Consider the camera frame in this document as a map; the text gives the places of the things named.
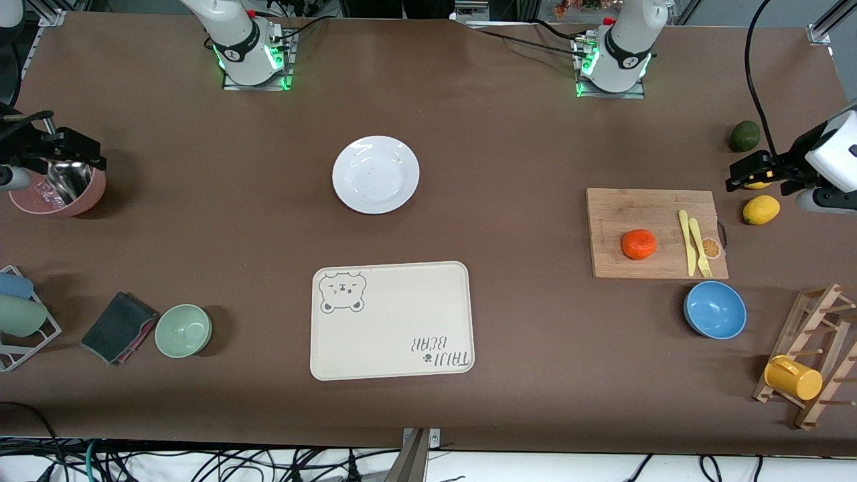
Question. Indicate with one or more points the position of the white round plate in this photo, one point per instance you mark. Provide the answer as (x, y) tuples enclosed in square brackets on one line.
[(375, 175)]

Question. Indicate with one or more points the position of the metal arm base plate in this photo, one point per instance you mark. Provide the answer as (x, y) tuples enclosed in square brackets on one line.
[(258, 88), (612, 96)]

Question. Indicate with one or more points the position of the pale green bowl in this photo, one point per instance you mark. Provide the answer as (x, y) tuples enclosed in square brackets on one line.
[(182, 331)]

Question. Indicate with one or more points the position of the wooden mug rack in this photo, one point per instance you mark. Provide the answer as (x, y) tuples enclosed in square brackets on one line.
[(810, 412)]

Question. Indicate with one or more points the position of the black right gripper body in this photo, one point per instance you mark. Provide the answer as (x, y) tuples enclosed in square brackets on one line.
[(20, 148)]

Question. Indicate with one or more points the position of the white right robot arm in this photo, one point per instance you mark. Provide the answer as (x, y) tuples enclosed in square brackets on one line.
[(234, 33)]

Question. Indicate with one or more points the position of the orange mandarin fruit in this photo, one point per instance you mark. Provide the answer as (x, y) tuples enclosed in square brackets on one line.
[(639, 245)]

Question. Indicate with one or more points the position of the pink bowl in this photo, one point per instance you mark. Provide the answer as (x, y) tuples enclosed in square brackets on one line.
[(90, 197)]

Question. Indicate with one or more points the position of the wooden cutting board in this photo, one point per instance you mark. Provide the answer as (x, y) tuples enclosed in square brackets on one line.
[(636, 214)]

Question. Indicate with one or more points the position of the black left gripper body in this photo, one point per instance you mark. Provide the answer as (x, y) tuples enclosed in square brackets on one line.
[(792, 163)]

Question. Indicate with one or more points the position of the aluminium frame bar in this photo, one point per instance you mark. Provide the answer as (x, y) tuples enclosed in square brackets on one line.
[(53, 17), (820, 32)]

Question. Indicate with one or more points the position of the yellow plastic fork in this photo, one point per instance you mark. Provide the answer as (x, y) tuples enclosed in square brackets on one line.
[(696, 234)]

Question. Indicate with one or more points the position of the blue bowl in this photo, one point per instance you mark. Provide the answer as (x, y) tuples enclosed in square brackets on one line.
[(715, 311)]

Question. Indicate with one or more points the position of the yellow plastic knife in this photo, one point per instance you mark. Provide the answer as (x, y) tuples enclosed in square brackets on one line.
[(690, 254)]

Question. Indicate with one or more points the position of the shiny metal scoop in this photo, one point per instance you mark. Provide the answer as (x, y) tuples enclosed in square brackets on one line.
[(70, 182)]

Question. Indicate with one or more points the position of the yellow lemon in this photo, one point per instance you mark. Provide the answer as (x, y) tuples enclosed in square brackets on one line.
[(758, 185), (762, 210)]

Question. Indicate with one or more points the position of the dark green avocado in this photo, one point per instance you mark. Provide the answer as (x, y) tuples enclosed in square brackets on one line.
[(744, 136)]

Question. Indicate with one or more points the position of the sage green cup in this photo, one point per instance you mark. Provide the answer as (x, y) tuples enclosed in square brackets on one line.
[(20, 316)]

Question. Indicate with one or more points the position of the dark grey folded cloth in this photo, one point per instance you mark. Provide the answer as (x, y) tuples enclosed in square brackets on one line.
[(117, 328)]

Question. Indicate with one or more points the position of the grey metal table bracket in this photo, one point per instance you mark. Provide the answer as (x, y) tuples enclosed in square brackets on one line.
[(418, 455)]

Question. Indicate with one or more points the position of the blue cup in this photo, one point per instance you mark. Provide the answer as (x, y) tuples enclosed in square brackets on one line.
[(15, 286)]

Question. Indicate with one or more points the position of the cream bear print tray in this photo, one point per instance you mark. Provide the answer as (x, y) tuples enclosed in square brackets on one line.
[(392, 335)]

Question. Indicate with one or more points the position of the orange slice sticker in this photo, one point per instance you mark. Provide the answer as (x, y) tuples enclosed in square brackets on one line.
[(714, 249)]

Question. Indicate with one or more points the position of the yellow mug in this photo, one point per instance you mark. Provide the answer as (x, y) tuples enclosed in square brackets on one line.
[(797, 381)]

